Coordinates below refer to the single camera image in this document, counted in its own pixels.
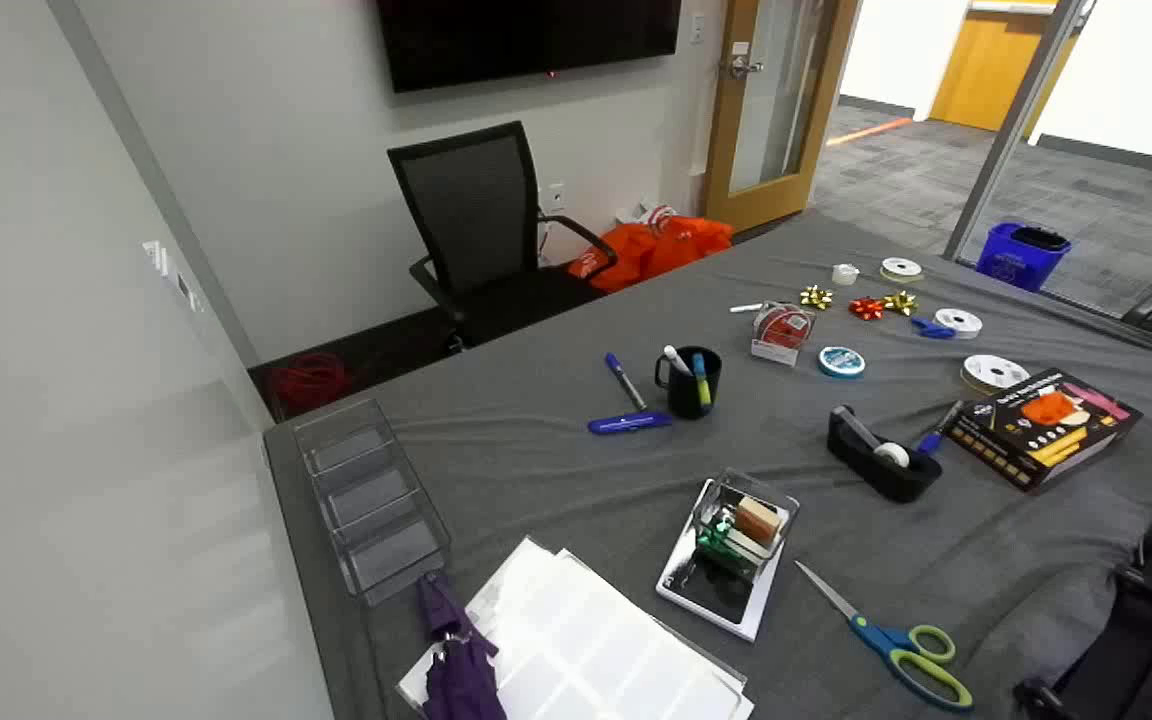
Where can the red plaid tape roll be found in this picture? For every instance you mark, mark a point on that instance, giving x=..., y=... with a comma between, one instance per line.
x=786, y=330

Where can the teal white tape roll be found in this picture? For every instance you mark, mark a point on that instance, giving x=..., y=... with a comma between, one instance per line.
x=840, y=362

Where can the black tape dispenser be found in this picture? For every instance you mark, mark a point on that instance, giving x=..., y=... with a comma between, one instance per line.
x=870, y=452

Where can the black printed flat box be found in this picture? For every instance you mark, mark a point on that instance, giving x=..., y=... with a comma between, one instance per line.
x=1041, y=429

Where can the white capped pen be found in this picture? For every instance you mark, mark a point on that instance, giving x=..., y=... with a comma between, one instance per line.
x=672, y=357

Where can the grey tablecloth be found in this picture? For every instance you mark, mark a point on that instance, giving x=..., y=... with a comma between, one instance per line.
x=536, y=452

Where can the black mug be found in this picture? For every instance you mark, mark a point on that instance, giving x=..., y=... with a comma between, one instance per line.
x=691, y=394

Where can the blue green marker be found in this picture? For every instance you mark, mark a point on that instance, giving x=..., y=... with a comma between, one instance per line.
x=702, y=380

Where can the orange plastic bag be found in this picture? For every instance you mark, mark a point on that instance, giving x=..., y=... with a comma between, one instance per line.
x=651, y=249

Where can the white marker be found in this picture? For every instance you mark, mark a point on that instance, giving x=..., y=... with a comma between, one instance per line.
x=750, y=306

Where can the black mesh office chair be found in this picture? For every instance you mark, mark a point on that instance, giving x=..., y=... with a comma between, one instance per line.
x=471, y=202

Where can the gold gift bow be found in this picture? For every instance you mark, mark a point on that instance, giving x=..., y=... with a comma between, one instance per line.
x=814, y=298
x=897, y=302

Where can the white tray with spools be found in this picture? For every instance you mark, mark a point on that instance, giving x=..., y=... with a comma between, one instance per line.
x=724, y=563

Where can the clear compartment tray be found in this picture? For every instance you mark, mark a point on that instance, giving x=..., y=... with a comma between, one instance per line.
x=369, y=505

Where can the wooden door with glass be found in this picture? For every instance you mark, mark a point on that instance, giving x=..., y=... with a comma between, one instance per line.
x=720, y=144

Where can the white paper sheets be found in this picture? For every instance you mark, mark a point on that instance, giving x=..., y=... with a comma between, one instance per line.
x=589, y=652

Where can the red gift bow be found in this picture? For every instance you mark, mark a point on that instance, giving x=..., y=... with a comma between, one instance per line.
x=866, y=310

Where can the purple cloth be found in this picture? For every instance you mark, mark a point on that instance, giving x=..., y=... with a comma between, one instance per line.
x=461, y=672

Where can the blue marker pen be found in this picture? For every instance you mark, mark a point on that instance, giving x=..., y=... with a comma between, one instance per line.
x=935, y=435

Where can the large white ribbon spool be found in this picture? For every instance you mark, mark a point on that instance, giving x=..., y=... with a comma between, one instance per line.
x=996, y=373

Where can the green blue scissors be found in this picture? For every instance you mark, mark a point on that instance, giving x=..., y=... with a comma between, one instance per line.
x=918, y=660

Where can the blue recycling bin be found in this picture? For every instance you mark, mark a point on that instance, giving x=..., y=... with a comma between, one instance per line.
x=1023, y=253

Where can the plain wooden door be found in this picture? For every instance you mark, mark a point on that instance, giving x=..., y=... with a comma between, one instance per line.
x=990, y=67

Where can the black wall television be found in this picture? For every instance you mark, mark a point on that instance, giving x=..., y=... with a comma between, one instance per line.
x=523, y=37

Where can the grey metal frame post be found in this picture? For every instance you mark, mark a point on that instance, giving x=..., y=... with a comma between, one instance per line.
x=1019, y=126

